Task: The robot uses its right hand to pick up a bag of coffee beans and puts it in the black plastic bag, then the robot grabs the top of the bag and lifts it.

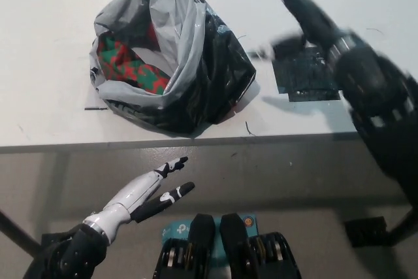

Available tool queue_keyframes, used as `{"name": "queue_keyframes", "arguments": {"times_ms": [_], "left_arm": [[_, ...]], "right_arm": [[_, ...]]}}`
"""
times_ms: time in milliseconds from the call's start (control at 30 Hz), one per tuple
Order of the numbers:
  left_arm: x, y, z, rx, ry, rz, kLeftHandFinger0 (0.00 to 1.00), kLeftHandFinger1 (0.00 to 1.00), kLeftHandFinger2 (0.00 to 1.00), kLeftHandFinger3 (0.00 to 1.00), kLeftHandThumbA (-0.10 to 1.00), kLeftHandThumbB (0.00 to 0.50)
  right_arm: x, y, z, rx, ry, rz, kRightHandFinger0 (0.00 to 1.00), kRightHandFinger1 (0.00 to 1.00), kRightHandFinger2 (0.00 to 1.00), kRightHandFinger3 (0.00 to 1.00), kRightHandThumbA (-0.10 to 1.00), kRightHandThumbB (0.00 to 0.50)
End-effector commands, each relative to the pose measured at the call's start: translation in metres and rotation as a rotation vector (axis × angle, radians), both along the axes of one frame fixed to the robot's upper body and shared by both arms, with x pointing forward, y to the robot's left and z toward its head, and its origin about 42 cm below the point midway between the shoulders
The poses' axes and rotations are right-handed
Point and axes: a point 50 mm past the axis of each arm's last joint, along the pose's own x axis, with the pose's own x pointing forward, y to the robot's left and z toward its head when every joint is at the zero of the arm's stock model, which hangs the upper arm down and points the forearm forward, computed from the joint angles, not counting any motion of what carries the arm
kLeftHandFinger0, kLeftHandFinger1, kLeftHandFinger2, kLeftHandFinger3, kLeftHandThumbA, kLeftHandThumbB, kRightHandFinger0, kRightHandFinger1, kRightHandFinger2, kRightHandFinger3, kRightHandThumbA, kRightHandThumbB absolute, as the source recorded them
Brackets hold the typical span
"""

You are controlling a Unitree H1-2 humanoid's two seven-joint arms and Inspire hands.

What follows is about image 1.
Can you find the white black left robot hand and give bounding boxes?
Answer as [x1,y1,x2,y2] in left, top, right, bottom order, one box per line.
[83,156,196,244]

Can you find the red green patterned cloth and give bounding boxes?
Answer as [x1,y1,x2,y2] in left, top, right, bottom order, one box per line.
[97,24,170,96]

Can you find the black plastic bag grey lining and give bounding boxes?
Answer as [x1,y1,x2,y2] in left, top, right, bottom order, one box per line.
[88,0,258,136]

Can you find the teal TP-Link box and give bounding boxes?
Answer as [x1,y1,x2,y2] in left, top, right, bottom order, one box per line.
[159,214,259,279]

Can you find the black table leg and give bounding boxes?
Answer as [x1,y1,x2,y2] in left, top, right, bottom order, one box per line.
[0,208,42,257]
[387,205,418,247]

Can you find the black tape patch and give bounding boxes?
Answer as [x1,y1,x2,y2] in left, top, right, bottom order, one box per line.
[270,43,341,103]

